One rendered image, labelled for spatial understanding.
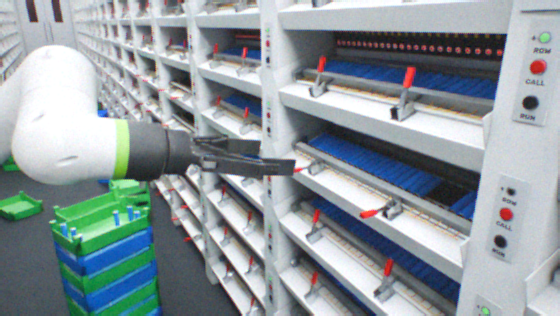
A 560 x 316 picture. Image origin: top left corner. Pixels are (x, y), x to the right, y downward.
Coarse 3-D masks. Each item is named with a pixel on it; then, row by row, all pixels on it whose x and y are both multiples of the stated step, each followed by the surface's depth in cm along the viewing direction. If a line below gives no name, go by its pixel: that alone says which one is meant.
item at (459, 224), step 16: (304, 144) 108; (336, 160) 95; (336, 176) 92; (352, 176) 90; (368, 176) 86; (368, 192) 83; (384, 192) 81; (400, 192) 78; (416, 208) 74; (432, 208) 71; (448, 224) 68; (464, 224) 65
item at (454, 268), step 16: (304, 128) 112; (320, 128) 115; (272, 144) 108; (288, 144) 111; (304, 160) 105; (304, 176) 100; (320, 176) 96; (320, 192) 96; (336, 192) 88; (352, 192) 86; (352, 208) 85; (368, 208) 80; (368, 224) 82; (384, 224) 76; (400, 224) 73; (416, 224) 72; (432, 224) 71; (400, 240) 74; (416, 240) 69; (432, 240) 68; (448, 240) 67; (432, 256) 67; (448, 256) 64; (464, 256) 60; (448, 272) 65
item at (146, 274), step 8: (152, 264) 164; (144, 272) 161; (152, 272) 164; (64, 280) 153; (128, 280) 155; (136, 280) 159; (144, 280) 162; (64, 288) 155; (72, 288) 150; (112, 288) 150; (120, 288) 153; (128, 288) 156; (72, 296) 152; (80, 296) 146; (88, 296) 143; (96, 296) 145; (104, 296) 148; (112, 296) 151; (80, 304) 148; (88, 304) 144; (96, 304) 146; (104, 304) 149; (88, 312) 145
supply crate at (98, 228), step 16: (112, 208) 165; (144, 208) 156; (80, 224) 155; (96, 224) 159; (112, 224) 159; (128, 224) 150; (144, 224) 156; (64, 240) 141; (80, 240) 136; (96, 240) 141; (112, 240) 146; (80, 256) 137
